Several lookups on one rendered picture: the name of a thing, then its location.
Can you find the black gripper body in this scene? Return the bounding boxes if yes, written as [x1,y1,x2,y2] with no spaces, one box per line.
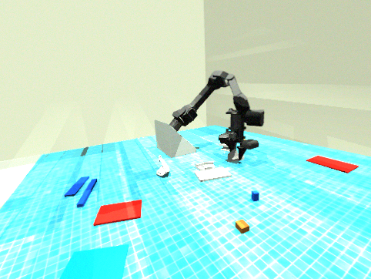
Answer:
[229,125,259,150]

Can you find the cyan flat plate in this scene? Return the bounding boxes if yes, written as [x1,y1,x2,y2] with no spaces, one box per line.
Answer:
[59,244,129,279]

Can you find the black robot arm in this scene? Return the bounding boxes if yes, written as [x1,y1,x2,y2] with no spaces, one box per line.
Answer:
[169,70,264,144]

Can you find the red flat plate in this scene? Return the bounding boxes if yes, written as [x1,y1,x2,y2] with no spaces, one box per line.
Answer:
[93,200,142,226]
[306,156,359,173]

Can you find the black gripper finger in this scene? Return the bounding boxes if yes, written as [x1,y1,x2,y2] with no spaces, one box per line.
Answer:
[226,142,237,152]
[237,146,247,160]

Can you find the small blue block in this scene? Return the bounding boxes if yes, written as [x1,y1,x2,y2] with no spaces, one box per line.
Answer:
[251,190,259,201]

